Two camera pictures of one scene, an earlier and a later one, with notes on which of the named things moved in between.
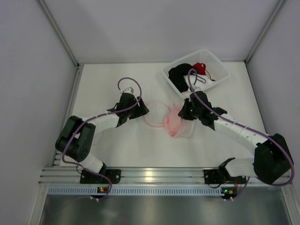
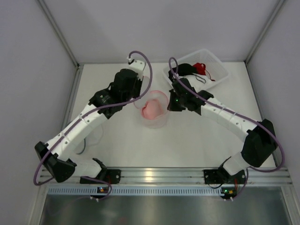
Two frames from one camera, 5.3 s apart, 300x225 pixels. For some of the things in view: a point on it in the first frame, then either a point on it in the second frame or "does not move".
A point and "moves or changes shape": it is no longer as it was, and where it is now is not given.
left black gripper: x=139 y=109 -> x=137 y=87
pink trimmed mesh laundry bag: x=156 y=113 moves or changes shape
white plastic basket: x=215 y=69 does not move
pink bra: x=172 y=123 -> x=152 y=109
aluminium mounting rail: x=149 y=176 does not move
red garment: x=200 y=68 does not move
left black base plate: x=89 y=177 does not move
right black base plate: x=213 y=176 does not move
